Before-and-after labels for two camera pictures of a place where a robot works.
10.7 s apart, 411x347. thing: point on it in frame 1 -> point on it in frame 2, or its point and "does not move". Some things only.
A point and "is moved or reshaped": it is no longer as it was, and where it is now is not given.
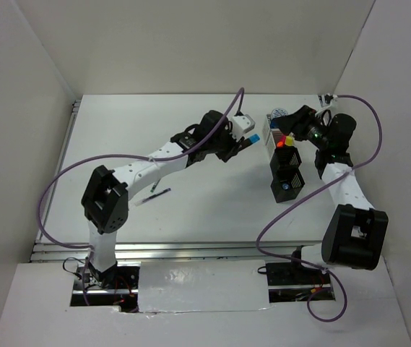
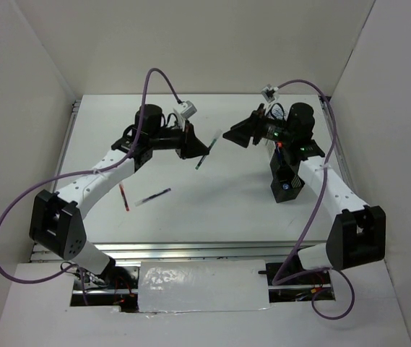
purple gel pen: x=144 y=200 does not move
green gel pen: x=154 y=186 is moved or reshaped
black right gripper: x=298 y=121 -> x=253 y=126
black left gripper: x=233 y=145 -> x=191 y=147
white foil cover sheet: x=202 y=285 does not move
